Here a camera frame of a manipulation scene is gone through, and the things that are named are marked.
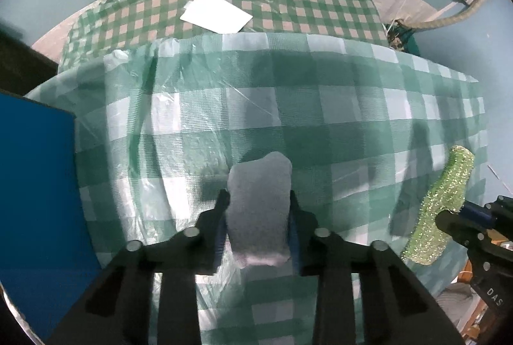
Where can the small grey sock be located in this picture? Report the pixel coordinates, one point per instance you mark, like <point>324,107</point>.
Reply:
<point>258,208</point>

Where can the large black object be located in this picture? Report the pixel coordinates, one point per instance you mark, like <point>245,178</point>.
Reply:
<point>20,64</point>

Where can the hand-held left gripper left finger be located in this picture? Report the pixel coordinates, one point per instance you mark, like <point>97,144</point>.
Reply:
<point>219,244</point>

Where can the green glitter cloth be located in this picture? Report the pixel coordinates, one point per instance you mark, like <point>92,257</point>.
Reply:
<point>441,200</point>

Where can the small check green tablecloth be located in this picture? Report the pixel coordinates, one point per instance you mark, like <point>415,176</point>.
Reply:
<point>300,0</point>

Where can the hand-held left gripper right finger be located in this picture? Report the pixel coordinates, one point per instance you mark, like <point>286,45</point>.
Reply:
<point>293,244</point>

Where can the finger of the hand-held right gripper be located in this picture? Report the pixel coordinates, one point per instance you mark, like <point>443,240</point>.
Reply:
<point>475,213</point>
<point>451,224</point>

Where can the cardboard box with blue outside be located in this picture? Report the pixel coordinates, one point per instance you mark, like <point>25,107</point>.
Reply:
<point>40,188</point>

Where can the white card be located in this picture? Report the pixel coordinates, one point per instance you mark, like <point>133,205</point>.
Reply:
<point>216,14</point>

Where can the teal plastic object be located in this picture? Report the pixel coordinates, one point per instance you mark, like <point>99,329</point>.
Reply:
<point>411,44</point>

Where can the large check green tablecloth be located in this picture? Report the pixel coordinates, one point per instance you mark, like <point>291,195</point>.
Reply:
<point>320,108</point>

